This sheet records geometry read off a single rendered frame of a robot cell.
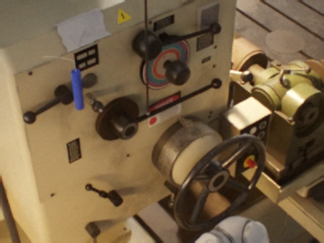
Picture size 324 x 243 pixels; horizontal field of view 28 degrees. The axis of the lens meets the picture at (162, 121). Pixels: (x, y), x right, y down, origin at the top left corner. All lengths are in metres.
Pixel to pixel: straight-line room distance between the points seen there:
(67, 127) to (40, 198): 0.25
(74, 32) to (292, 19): 1.87
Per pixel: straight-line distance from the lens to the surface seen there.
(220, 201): 2.93
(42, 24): 1.71
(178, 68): 1.83
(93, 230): 2.15
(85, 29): 1.71
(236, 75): 2.22
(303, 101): 2.43
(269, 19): 3.36
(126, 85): 1.86
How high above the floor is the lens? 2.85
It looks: 43 degrees down
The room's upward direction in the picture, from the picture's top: straight up
